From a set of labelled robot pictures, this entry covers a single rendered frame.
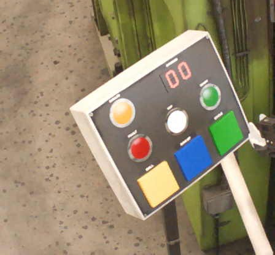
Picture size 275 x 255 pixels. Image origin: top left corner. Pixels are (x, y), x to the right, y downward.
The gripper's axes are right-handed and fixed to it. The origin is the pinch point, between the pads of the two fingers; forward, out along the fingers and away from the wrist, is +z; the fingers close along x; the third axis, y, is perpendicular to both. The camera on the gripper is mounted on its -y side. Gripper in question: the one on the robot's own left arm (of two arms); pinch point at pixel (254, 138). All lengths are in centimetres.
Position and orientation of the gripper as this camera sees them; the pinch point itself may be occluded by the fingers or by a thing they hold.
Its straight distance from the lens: 168.4
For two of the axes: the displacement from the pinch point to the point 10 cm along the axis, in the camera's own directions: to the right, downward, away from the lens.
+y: -3.8, -8.6, -3.3
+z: -4.9, -1.2, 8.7
